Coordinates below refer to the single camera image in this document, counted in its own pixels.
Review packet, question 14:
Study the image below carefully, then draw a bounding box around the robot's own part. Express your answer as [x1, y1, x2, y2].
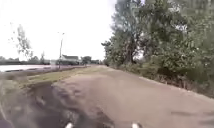
[131, 122, 141, 128]
[64, 122, 74, 128]

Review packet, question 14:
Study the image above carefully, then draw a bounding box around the pale water surface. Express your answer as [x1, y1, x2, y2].
[0, 64, 63, 73]

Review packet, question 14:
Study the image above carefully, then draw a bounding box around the row of trees and bushes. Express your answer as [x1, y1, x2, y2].
[101, 0, 214, 100]

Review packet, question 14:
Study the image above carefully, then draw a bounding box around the tall lamp pole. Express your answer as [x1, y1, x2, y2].
[57, 31, 66, 70]

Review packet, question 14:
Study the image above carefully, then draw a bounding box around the grass verge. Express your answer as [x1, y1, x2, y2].
[0, 64, 106, 93]

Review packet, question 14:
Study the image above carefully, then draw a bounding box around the brown dirt road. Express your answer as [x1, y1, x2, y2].
[0, 65, 214, 128]

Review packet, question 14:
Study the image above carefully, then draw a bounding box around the low building with pitched roof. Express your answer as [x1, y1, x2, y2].
[59, 54, 81, 66]

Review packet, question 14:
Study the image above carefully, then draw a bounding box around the small sparse tree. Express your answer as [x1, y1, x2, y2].
[8, 23, 34, 61]

